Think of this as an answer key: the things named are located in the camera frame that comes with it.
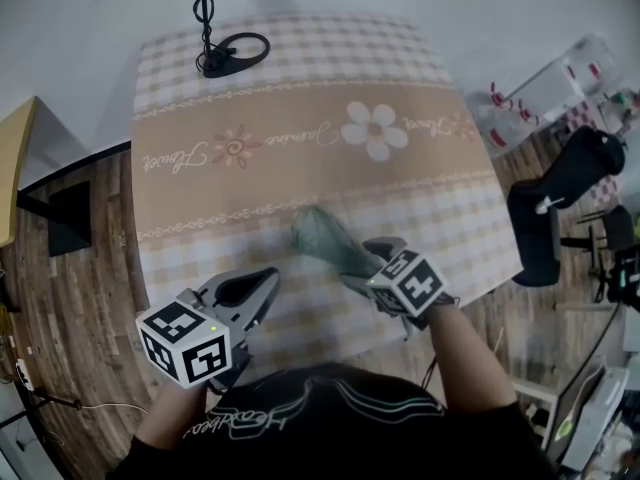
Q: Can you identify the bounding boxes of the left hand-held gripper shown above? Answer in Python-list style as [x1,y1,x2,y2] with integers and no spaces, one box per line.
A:
[135,266,281,394]

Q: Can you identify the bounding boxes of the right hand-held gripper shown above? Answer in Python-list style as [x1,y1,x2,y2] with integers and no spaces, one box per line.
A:
[340,237,459,330]

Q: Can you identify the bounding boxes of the person's right forearm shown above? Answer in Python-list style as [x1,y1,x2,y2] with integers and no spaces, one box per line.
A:
[426,305,519,442]

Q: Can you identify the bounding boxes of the person's left forearm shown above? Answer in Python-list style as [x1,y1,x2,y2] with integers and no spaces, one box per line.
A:
[133,380,209,452]

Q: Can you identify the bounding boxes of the table with checkered tablecloth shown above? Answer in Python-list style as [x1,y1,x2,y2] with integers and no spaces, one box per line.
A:
[129,12,525,372]

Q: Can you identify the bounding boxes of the person's black printed shirt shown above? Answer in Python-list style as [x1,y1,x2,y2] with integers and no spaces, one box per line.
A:
[106,361,559,480]

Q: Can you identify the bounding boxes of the clear water jug red label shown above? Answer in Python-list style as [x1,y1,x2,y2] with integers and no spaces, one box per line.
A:
[509,98,547,140]
[464,81,516,155]

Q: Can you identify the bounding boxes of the black office chair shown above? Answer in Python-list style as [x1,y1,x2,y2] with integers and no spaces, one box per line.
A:
[507,125,628,288]

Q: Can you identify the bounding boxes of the black desk lamp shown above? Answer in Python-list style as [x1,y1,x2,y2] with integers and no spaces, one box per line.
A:
[193,0,282,80]

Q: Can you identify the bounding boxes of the dark desk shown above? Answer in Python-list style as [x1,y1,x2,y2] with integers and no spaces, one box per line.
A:
[543,352,640,475]

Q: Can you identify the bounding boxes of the black stool chair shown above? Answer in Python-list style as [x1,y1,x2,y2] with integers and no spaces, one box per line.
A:
[559,205,637,275]

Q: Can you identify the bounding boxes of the white water dispenser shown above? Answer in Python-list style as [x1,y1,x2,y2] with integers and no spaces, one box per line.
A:
[509,60,592,120]

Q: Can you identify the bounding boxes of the wooden side table black base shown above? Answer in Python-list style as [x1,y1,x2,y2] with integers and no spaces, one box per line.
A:
[0,96,94,258]

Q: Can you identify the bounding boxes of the large water jug on dispenser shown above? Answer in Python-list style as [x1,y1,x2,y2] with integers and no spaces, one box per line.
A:
[564,32,619,97]

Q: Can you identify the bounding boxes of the white cable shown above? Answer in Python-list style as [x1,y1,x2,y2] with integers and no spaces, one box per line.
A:
[81,401,147,415]

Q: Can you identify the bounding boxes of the white frame side table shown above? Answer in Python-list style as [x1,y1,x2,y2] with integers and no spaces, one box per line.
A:
[512,377,562,440]

